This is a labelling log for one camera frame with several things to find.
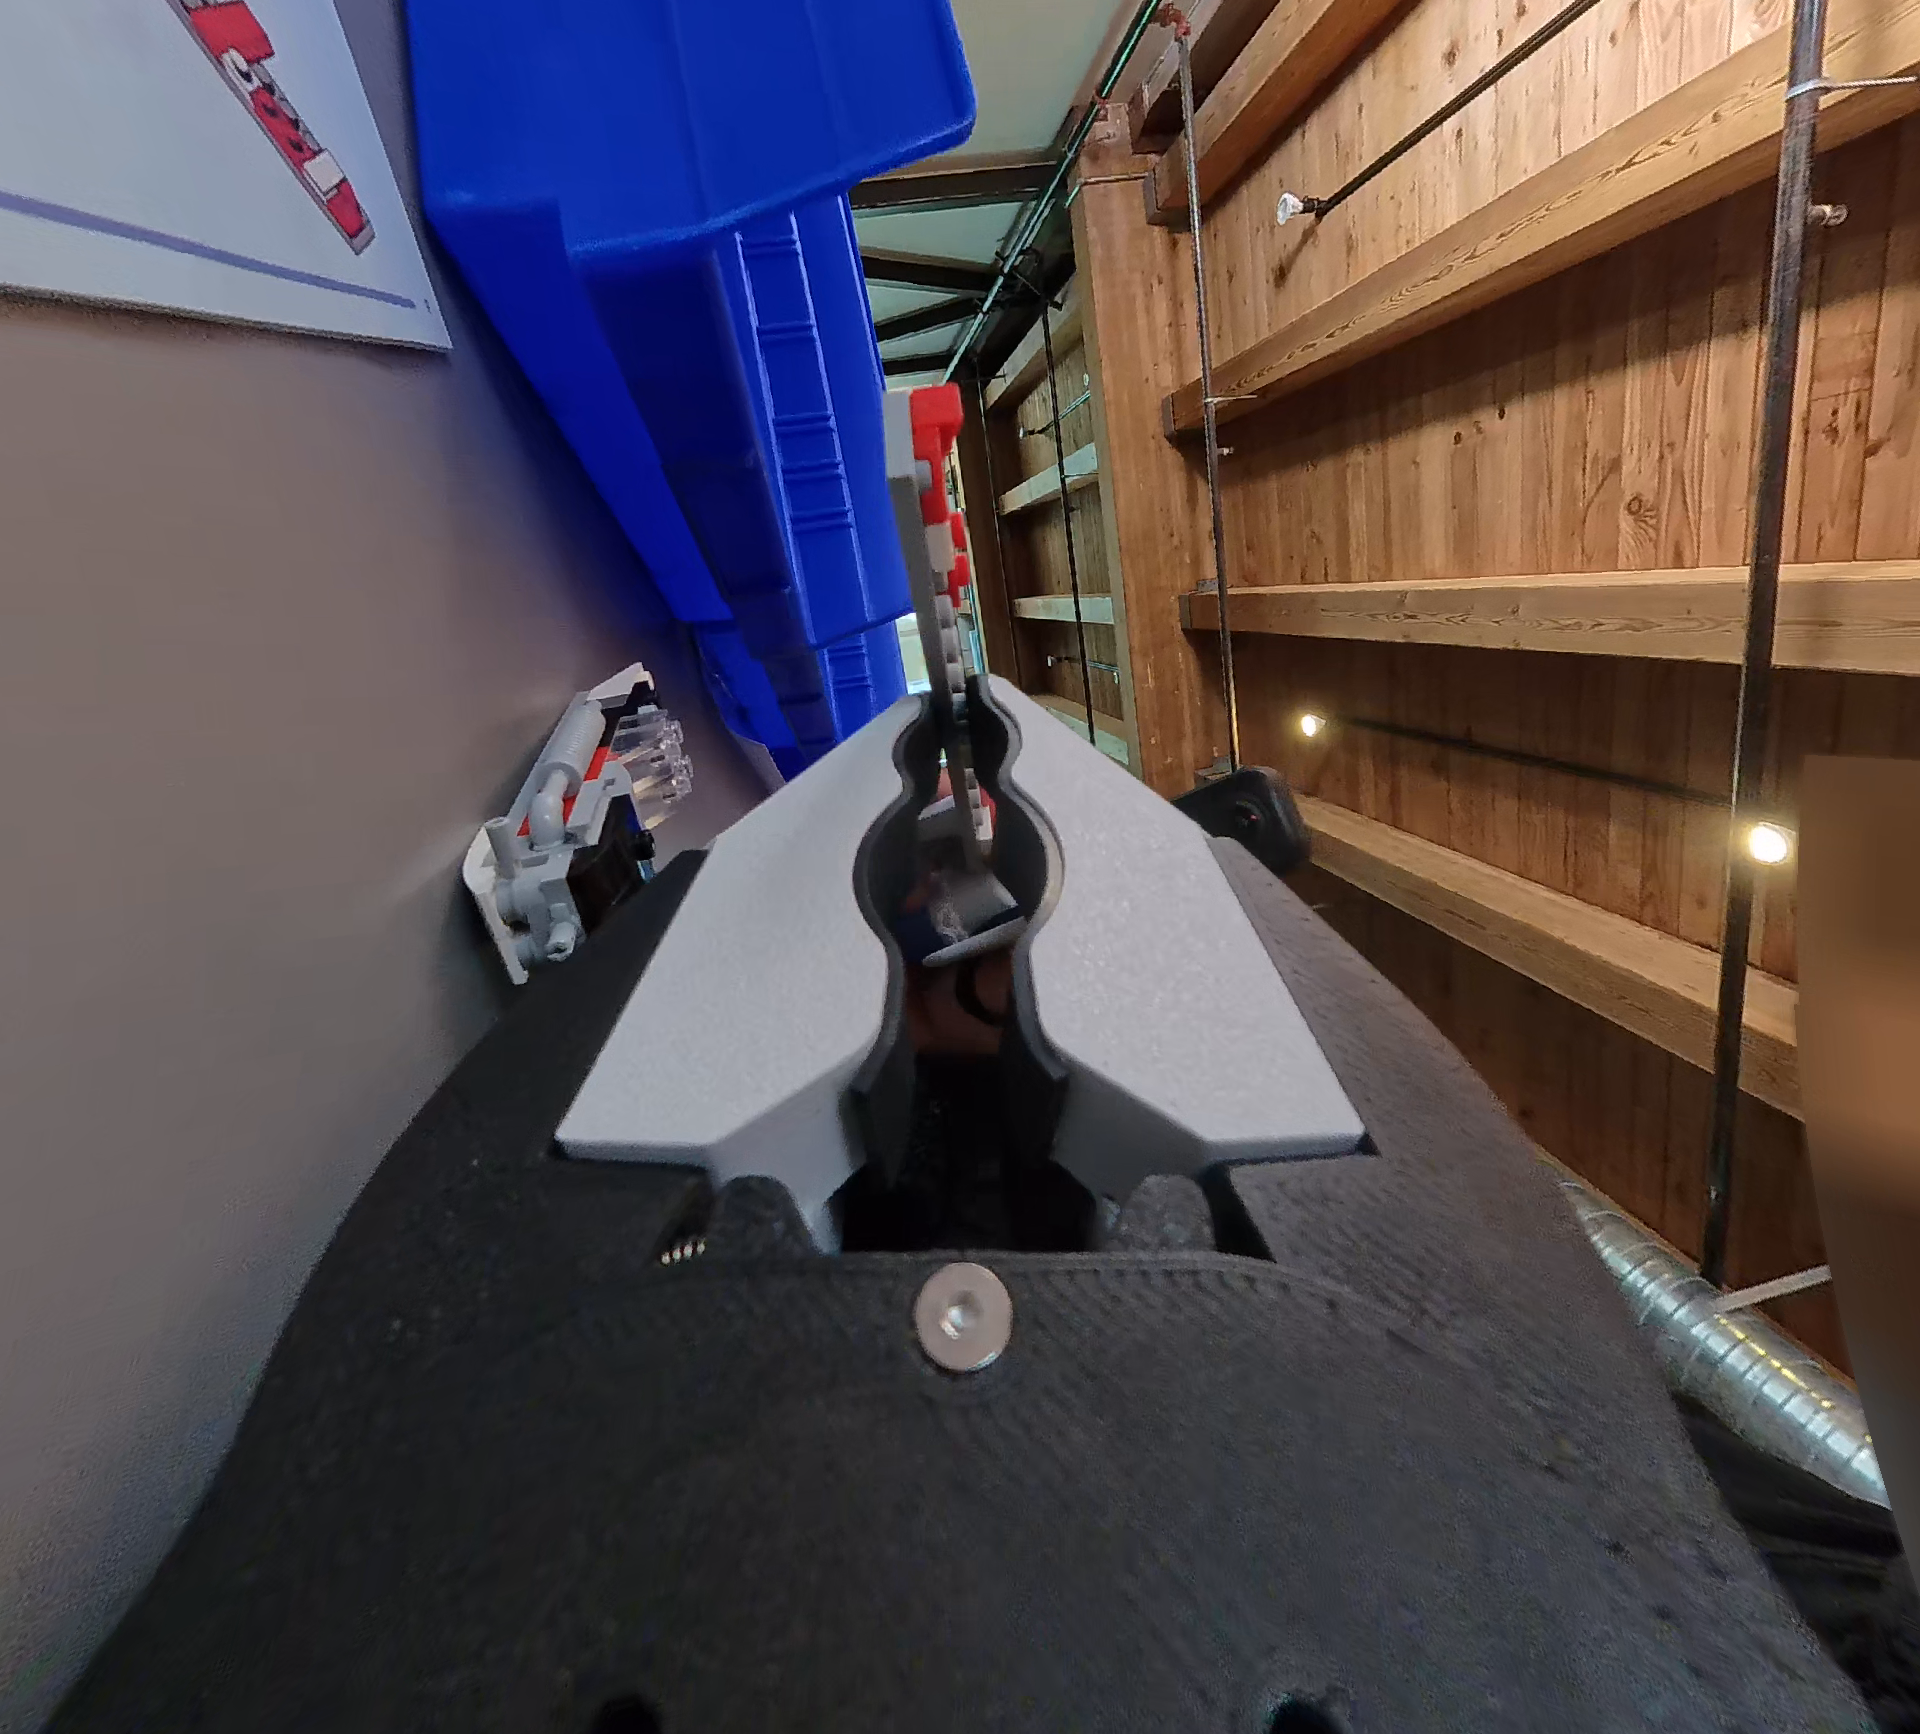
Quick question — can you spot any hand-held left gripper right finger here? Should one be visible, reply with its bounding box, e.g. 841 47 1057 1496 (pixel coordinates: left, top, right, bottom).
968 675 1372 1244

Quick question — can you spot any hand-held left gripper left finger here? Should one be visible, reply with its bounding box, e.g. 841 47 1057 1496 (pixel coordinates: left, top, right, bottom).
555 692 948 1251

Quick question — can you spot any long grey brick plate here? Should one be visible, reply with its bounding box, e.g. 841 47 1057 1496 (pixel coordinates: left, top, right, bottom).
883 380 1004 884

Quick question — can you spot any grey black brick model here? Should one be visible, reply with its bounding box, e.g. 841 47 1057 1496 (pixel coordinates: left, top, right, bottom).
462 662 696 986

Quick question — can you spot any large blue plastic bin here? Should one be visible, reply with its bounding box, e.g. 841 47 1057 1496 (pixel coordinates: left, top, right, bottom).
693 616 912 787
387 0 979 655

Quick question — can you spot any thin threaded metal rod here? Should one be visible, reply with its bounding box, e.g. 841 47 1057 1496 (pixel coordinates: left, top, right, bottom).
1175 15 1249 775

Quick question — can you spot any white bulb on black rod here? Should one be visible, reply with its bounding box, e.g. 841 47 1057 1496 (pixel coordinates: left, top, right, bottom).
1274 0 1818 234

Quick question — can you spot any thick threaded metal rod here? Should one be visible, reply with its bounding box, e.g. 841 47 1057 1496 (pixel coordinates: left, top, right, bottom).
1702 0 1844 1294

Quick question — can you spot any person's dark clothing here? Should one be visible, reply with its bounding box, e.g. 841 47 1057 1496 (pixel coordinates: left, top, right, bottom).
1680 1404 1920 1734

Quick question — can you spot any white instruction sheet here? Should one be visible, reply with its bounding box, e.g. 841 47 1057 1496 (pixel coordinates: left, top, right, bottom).
0 0 456 353

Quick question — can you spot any silver ventilation duct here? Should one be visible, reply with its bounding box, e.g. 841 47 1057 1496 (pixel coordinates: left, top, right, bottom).
1560 1177 1893 1512

